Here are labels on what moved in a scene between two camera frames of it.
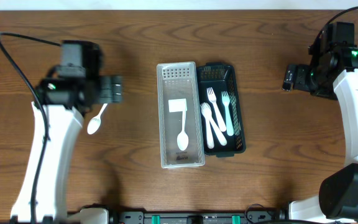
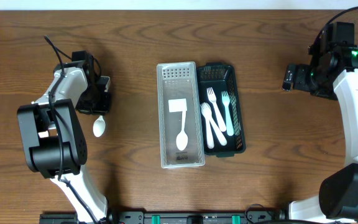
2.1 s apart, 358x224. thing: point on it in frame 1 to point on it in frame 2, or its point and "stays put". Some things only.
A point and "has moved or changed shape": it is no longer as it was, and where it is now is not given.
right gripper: x=299 y=81 stays put
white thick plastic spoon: x=206 y=110 stays put
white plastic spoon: x=94 y=122 has moved or changed shape
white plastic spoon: x=183 y=140 stays put
